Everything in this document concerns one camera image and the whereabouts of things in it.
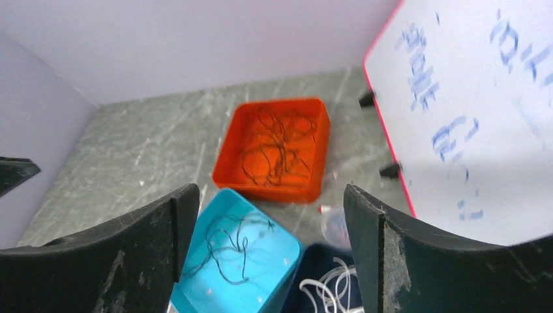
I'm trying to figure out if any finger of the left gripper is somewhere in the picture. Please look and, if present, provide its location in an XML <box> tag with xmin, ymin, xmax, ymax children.
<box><xmin>1</xmin><ymin>156</ymin><xmax>41</xmax><ymax>196</ymax></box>

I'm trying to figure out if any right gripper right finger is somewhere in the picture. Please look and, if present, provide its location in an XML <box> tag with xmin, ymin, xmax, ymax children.
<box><xmin>343</xmin><ymin>184</ymin><xmax>552</xmax><ymax>312</ymax></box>

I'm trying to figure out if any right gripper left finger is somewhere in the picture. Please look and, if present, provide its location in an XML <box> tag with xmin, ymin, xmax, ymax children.
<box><xmin>1</xmin><ymin>184</ymin><xmax>200</xmax><ymax>312</ymax></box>

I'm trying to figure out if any white cable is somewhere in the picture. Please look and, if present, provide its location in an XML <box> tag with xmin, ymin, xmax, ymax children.
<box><xmin>299</xmin><ymin>258</ymin><xmax>365</xmax><ymax>313</ymax></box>

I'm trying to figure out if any black cable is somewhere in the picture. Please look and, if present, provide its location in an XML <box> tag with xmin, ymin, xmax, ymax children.
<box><xmin>183</xmin><ymin>213</ymin><xmax>276</xmax><ymax>286</ymax></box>

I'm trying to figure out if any brown cable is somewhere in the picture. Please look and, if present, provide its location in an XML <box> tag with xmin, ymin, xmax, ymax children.
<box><xmin>239</xmin><ymin>106</ymin><xmax>318</xmax><ymax>187</ymax></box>

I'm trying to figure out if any dark blue square tray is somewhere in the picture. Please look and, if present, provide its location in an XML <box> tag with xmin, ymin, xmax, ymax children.
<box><xmin>280</xmin><ymin>244</ymin><xmax>365</xmax><ymax>313</ymax></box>

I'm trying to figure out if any clear plastic cup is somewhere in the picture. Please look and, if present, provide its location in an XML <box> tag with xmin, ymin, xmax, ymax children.
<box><xmin>321</xmin><ymin>207</ymin><xmax>351</xmax><ymax>250</ymax></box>

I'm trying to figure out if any black whiteboard clip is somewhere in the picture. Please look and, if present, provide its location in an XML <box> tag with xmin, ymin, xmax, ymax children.
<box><xmin>358</xmin><ymin>90</ymin><xmax>376</xmax><ymax>108</ymax></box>
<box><xmin>379</xmin><ymin>162</ymin><xmax>402</xmax><ymax>179</ymax></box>

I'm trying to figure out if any white marker pen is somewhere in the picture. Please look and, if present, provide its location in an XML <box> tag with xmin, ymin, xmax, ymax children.
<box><xmin>318</xmin><ymin>205</ymin><xmax>333</xmax><ymax>215</ymax></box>

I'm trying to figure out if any light blue square tray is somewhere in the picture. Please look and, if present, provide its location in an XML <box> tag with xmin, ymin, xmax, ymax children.
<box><xmin>171</xmin><ymin>188</ymin><xmax>303</xmax><ymax>312</ymax></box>

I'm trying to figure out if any orange square tray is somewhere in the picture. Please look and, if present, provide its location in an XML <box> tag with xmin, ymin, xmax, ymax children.
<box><xmin>212</xmin><ymin>97</ymin><xmax>331</xmax><ymax>203</ymax></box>

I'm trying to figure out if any pink framed whiteboard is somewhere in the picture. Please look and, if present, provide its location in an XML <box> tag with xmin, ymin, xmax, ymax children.
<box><xmin>365</xmin><ymin>1</ymin><xmax>552</xmax><ymax>245</ymax></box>

